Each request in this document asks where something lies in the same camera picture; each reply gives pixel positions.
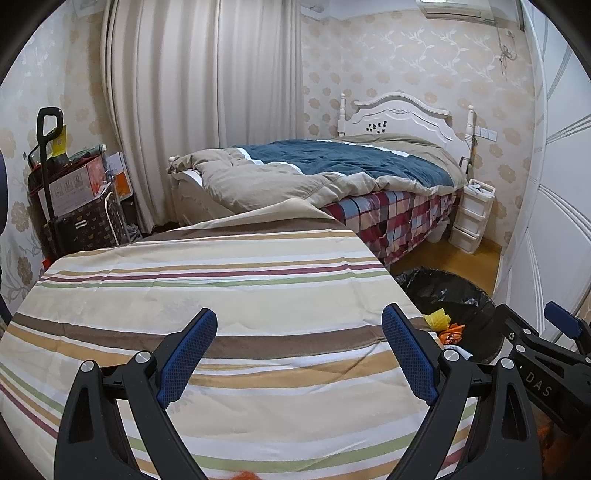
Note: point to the yellow foam net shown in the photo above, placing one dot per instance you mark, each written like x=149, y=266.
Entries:
x=438, y=319

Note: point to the black hand trolley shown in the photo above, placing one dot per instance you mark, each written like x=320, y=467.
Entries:
x=46, y=161

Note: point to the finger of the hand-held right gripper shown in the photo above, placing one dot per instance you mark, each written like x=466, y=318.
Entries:
x=515, y=325
x=561, y=318

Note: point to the white and orange cardboard box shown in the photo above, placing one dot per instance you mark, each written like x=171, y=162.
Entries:
x=74, y=184

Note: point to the yellow tag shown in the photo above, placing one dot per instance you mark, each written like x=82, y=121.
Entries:
x=60, y=141

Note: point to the striped tablecloth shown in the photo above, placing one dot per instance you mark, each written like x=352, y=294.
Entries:
x=231, y=277

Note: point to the white panelled door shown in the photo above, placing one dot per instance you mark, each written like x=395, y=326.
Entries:
x=554, y=184

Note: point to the bed with grey-blue duvet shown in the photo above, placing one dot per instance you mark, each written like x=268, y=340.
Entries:
x=397, y=115

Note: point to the orange plastic bag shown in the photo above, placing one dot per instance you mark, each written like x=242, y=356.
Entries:
x=455, y=333

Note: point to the trash bin with black liner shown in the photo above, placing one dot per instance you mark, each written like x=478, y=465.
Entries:
x=471, y=300

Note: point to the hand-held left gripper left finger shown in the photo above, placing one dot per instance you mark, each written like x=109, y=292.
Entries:
x=189, y=355

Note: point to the white drawer unit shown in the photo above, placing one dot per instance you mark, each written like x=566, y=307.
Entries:
x=473, y=212

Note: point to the blurred orange cloth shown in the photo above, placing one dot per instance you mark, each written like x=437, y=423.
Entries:
x=547, y=434

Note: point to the cream curtain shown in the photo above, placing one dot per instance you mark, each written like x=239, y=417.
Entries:
x=184, y=92

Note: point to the small white bin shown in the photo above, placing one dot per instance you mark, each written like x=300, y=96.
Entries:
x=441, y=229

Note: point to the bed with plaid sheet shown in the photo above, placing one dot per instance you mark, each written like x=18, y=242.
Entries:
x=277, y=180

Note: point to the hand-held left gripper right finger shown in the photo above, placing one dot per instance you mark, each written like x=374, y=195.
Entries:
x=411, y=355

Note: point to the white air conditioner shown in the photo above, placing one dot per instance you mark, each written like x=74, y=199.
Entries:
x=455, y=9

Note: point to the brown patterned suitcase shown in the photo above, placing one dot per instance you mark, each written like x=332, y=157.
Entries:
x=87, y=226

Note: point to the cart with boxes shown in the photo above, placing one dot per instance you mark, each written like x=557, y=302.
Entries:
x=99, y=148

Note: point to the wall switch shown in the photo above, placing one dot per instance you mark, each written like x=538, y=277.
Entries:
x=487, y=134

